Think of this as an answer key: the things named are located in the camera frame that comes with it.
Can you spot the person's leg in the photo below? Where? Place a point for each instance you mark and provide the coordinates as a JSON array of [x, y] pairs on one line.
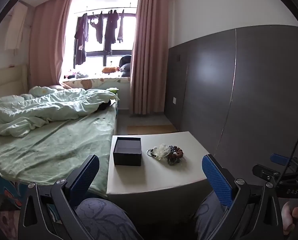
[[208, 215], [105, 220]]

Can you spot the cardboard floor sheet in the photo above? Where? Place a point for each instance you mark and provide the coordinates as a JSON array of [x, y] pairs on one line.
[[151, 129]]

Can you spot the hanging dark clothes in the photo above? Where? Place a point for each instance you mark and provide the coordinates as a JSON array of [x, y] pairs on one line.
[[108, 29]]

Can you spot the orange plush toy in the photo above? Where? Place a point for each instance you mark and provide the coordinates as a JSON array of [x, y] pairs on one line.
[[108, 70]]

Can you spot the left pink curtain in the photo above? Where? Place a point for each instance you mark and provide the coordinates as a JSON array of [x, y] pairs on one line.
[[47, 42]]

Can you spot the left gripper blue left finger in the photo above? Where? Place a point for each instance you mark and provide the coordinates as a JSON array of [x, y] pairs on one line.
[[80, 179]]

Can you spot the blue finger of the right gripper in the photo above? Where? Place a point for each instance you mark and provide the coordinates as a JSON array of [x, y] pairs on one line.
[[279, 159]]

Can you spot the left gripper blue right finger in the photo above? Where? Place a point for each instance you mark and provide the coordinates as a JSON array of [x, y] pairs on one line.
[[220, 179]]

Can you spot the person's right hand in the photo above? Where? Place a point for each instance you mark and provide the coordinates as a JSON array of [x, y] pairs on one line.
[[288, 215]]

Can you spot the bed with green sheet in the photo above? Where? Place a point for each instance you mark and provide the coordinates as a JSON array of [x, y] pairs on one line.
[[52, 151]]

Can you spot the dark cushion on windowsill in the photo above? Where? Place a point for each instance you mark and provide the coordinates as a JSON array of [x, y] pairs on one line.
[[125, 65]]

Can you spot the light green duvet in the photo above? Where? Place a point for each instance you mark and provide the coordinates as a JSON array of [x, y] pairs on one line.
[[19, 115]]

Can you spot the white side table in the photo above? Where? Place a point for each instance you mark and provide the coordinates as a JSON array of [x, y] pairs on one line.
[[154, 175]]

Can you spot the black jewelry box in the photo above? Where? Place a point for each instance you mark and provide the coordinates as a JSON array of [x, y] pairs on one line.
[[127, 151]]

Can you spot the beige padded headboard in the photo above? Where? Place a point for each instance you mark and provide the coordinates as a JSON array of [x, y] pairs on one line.
[[14, 80]]

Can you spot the person's left leg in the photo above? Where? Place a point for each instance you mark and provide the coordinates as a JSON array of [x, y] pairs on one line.
[[105, 220]]

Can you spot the white wall air conditioner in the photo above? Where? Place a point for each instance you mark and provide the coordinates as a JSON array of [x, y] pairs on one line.
[[13, 36]]

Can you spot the person's right leg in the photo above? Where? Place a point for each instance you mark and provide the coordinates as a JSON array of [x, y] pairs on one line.
[[208, 215]]

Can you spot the pink curtain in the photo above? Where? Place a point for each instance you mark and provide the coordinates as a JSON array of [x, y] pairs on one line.
[[47, 42], [149, 58]]

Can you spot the right pink curtain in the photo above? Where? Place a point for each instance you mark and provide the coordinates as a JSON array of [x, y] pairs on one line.
[[149, 58]]

